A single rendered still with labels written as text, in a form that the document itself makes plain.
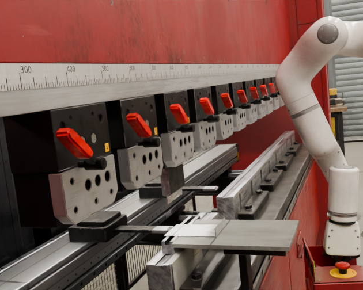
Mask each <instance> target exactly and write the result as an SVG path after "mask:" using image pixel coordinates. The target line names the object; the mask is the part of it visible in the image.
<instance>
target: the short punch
mask: <svg viewBox="0 0 363 290"><path fill-rule="evenodd" d="M160 177H161V187H162V195H163V196H166V197H167V205H168V204H169V203H171V202H172V201H173V200H175V199H176V198H178V197H179V196H180V195H181V194H183V192H182V187H183V186H184V185H185V182H184V170H183V164H181V165H179V166H177V167H167V168H165V169H162V173H161V176H160Z"/></svg>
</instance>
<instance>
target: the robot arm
mask: <svg viewBox="0 0 363 290"><path fill-rule="evenodd" d="M334 55H336V56H349V57H358V58H363V22H350V21H342V20H340V19H338V18H336V17H332V16H327V17H323V18H321V19H319V20H317V21H316V22H315V23H314V24H313V25H312V26H311V27H310V28H309V29H308V30H307V31H306V32H305V33H304V34H303V35H302V36H301V38H300V39H299V41H298V42H297V43H296V45H295V46H294V48H293V49H292V50H291V52H290V53H289V54H288V56H287V57H286V58H285V59H284V60H283V62H282V63H281V65H280V66H279V68H278V70H277V73H276V76H275V82H276V86H277V89H278V91H279V93H280V95H281V98H282V100H283V102H284V104H285V106H286V108H287V110H288V112H289V114H290V116H291V118H292V121H293V123H294V125H295V127H296V129H297V131H298V133H299V135H300V137H301V139H302V141H303V143H304V145H305V147H306V149H307V150H308V152H309V153H310V154H311V155H312V157H313V158H314V159H315V161H316V162H317V164H318V165H319V167H320V169H321V170H322V172H323V174H324V176H325V178H326V180H327V182H328V212H327V217H329V219H328V220H327V222H326V227H325V231H324V241H323V247H324V250H323V256H324V257H328V258H331V259H332V260H333V261H334V262H335V263H337V262H340V260H339V256H342V260H341V261H344V262H347V263H348V262H349V261H350V260H351V259H352V258H358V257H360V250H361V245H360V228H359V224H358V222H357V221H356V220H357V212H358V183H359V169H358V168H356V167H354V166H348V164H347V162H346V159H345V157H344V155H343V152H342V150H341V148H340V146H339V144H338V143H337V141H336V139H335V137H334V134H333V132H332V130H331V128H330V126H329V123H328V121H327V119H326V117H325V115H324V113H323V111H322V109H321V107H320V104H319V102H318V100H317V98H316V96H315V94H314V92H313V90H312V88H311V80H313V78H314V77H315V75H316V74H317V73H318V72H319V71H320V70H321V69H322V68H323V67H324V66H325V65H326V63H327V62H328V61H329V60H330V59H331V58H332V57H333V56H334Z"/></svg>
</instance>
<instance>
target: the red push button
mask: <svg viewBox="0 0 363 290"><path fill-rule="evenodd" d="M335 267H336V268H337V269H339V273H340V274H347V269H348V268H349V267H350V264H349V263H347V262H344V261H341V262H337V263H336V264H335Z"/></svg>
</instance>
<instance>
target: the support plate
mask: <svg viewBox="0 0 363 290"><path fill-rule="evenodd" d="M220 221H221V220H209V219H197V220H196V221H194V222H193V224H215V225H218V224H219V222H220ZM298 226H299V220H231V221H230V222H229V223H228V224H227V226H226V227H225V228H224V229H223V231H222V232H221V233H220V234H219V236H218V237H217V238H216V239H215V241H214V242H213V243H212V244H211V242H212V241H213V240H214V238H215V237H188V236H180V237H178V238H177V240H175V241H174V242H173V243H172V247H173V248H191V249H228V250H264V251H290V249H291V246H292V243H293V240H294V237H295V235H296V232H297V229H298ZM210 244H211V245H210Z"/></svg>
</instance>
